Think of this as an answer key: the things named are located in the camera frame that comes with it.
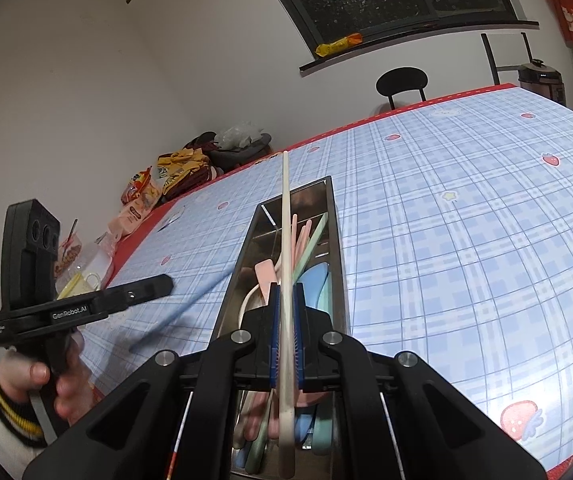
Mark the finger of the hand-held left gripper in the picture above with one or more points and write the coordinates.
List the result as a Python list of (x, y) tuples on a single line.
[(141, 291)]

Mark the teal spoon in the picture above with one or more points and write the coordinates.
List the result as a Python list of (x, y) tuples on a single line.
[(324, 430)]

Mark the black metal frame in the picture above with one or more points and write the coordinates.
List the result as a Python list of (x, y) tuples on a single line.
[(488, 60)]

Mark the orange snack bag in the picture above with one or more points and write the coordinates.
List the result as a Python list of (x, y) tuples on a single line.
[(139, 187)]

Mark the pink snack bag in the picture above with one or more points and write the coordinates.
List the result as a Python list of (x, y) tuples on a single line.
[(129, 217)]

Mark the person's left hand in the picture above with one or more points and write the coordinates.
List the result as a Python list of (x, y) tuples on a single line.
[(39, 375)]

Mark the dark basket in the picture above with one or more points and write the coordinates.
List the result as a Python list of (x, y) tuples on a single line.
[(246, 152)]

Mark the blue plaid tablecloth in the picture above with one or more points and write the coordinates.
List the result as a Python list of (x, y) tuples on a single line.
[(441, 235)]

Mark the dark window sill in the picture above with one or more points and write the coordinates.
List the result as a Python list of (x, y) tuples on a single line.
[(506, 24)]

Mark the yellow snack packet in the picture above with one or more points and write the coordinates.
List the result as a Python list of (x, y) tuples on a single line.
[(339, 45)]

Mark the black chair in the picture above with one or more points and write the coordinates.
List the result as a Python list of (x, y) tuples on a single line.
[(401, 81)]

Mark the yellow snack bags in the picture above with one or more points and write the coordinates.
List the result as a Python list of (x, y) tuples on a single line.
[(181, 165)]

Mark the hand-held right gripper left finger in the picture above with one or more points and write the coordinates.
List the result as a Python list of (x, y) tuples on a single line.
[(275, 330)]

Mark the brown rice cooker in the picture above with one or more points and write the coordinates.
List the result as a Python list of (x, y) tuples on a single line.
[(541, 85)]

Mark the cream chopstick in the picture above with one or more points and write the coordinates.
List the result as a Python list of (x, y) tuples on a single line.
[(286, 240)]

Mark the metal utensil tray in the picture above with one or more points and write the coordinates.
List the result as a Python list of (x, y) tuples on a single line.
[(340, 270)]

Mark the pink spoon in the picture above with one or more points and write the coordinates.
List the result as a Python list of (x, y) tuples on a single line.
[(265, 280)]

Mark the pink chopstick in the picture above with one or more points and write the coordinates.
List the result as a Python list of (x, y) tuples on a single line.
[(304, 242), (294, 240)]

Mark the green chopstick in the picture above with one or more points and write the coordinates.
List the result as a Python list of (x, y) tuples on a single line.
[(316, 240)]

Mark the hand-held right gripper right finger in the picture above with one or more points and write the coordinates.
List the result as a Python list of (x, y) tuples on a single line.
[(300, 330)]

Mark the clear plastic bag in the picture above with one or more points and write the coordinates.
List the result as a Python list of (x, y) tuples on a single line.
[(236, 135)]

